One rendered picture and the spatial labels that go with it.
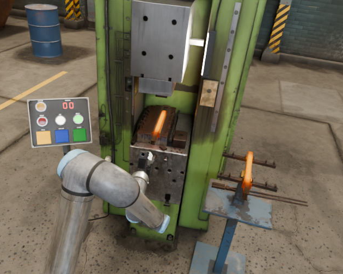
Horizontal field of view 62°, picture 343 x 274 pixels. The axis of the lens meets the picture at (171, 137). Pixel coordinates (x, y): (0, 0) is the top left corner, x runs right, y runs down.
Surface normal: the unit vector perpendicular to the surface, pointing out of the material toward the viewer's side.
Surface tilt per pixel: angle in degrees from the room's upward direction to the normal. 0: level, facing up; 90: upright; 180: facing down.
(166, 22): 90
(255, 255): 0
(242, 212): 0
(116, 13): 90
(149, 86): 90
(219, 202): 0
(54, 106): 60
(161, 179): 90
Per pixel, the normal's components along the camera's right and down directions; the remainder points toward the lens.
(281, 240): 0.09, -0.83
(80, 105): 0.29, 0.05
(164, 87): -0.15, 0.53
